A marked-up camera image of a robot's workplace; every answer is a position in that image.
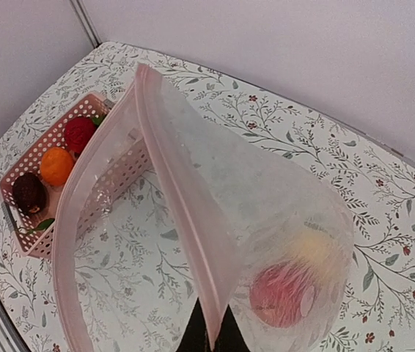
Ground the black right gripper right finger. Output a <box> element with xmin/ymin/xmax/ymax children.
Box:
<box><xmin>213</xmin><ymin>306</ymin><xmax>250</xmax><ymax>352</ymax></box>

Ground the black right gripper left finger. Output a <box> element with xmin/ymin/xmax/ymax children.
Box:
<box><xmin>180</xmin><ymin>301</ymin><xmax>210</xmax><ymax>352</ymax></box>

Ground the red toy fruit front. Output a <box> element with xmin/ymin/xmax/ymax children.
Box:
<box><xmin>249</xmin><ymin>262</ymin><xmax>326</xmax><ymax>329</ymax></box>

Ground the red toy fruit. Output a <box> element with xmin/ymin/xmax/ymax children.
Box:
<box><xmin>64</xmin><ymin>116</ymin><xmax>97</xmax><ymax>153</ymax></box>
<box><xmin>249</xmin><ymin>262</ymin><xmax>326</xmax><ymax>329</ymax></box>

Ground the yellow toy fruit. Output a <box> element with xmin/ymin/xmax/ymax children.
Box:
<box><xmin>286</xmin><ymin>229</ymin><xmax>343</xmax><ymax>281</ymax></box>

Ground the clear zip top bag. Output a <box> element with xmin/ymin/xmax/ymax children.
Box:
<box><xmin>52</xmin><ymin>64</ymin><xmax>353</xmax><ymax>351</ymax></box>

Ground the pink perforated plastic basket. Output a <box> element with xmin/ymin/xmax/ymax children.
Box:
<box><xmin>0</xmin><ymin>92</ymin><xmax>150</xmax><ymax>259</ymax></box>

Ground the orange toy fruit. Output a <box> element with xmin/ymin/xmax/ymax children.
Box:
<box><xmin>40</xmin><ymin>147</ymin><xmax>74</xmax><ymax>186</ymax></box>

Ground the floral patterned table mat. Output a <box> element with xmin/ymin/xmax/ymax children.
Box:
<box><xmin>0</xmin><ymin>42</ymin><xmax>415</xmax><ymax>351</ymax></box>

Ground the dark purple toy fruit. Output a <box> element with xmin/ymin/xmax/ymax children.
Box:
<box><xmin>12</xmin><ymin>172</ymin><xmax>47</xmax><ymax>215</ymax></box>

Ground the left aluminium frame post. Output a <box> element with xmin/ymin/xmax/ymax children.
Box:
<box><xmin>70</xmin><ymin>0</ymin><xmax>102</xmax><ymax>48</ymax></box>

